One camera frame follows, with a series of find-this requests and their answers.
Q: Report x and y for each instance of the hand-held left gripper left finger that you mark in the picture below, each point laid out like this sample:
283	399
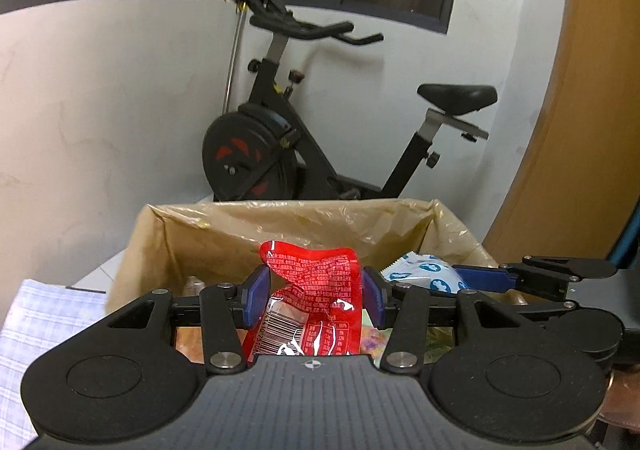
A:
257	294

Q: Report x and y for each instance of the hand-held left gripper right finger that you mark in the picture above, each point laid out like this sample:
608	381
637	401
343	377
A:
375	296

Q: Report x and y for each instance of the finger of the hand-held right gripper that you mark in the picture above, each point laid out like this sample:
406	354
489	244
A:
545	309
485	277

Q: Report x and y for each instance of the white blue-print snack packet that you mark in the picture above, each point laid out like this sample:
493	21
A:
425	275

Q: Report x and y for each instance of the red snack packet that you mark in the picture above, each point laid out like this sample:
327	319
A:
312	290

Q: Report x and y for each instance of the plastic-lined brown cardboard box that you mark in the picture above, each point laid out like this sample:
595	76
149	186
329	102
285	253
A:
300	230

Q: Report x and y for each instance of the yellow snack packet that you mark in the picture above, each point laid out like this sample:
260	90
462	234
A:
439	345

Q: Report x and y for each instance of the orange snack packet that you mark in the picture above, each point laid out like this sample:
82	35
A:
187	345

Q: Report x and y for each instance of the black exercise bike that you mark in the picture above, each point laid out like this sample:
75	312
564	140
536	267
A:
265	150

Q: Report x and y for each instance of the wooden door panel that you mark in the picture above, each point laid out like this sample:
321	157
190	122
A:
575	105

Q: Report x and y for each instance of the checked strawberry print cloth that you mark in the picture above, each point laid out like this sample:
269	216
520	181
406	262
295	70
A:
45	330

